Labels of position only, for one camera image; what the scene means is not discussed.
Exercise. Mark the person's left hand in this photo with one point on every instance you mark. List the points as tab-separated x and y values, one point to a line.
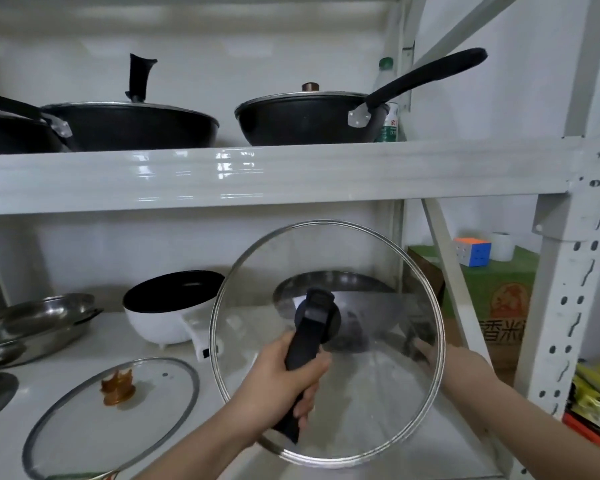
262	382

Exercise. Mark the colourful puzzle cube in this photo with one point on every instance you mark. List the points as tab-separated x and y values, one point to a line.
472	252

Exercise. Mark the black frying pan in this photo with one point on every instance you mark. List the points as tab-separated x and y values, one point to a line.
10	132

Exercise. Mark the white pot with black inside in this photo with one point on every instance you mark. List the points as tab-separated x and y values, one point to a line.
162	314

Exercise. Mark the steel wok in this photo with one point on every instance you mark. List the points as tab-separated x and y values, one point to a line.
352	294

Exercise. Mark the clear plastic bottle green cap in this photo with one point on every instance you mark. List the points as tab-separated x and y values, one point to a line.
386	74

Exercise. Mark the person's right forearm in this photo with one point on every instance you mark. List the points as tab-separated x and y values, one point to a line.
535	429

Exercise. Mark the white metal shelf rack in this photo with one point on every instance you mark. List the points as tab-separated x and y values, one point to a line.
280	174

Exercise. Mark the white tape roll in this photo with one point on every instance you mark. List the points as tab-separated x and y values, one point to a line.
501	246

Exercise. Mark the person's left thumb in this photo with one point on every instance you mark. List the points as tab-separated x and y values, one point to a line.
310	368

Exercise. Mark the person's right fingers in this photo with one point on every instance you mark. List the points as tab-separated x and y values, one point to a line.
426	352

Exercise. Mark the red packet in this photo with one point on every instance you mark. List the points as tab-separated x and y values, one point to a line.
582	427

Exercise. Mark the green cardboard box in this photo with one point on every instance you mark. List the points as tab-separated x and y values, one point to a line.
500	304

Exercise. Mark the person's left forearm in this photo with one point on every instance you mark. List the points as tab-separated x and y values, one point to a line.
195	452

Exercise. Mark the glass lid with small knob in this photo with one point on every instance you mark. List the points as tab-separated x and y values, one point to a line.
310	89

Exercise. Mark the person's right hand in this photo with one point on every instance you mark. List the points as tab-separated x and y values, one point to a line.
452	367

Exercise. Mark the glass lid with amber knob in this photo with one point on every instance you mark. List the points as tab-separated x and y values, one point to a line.
80	429

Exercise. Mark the yellow green snack packets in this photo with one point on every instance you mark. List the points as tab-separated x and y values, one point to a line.
597	389

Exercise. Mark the stainless steel pan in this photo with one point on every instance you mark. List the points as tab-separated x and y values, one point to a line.
35	322

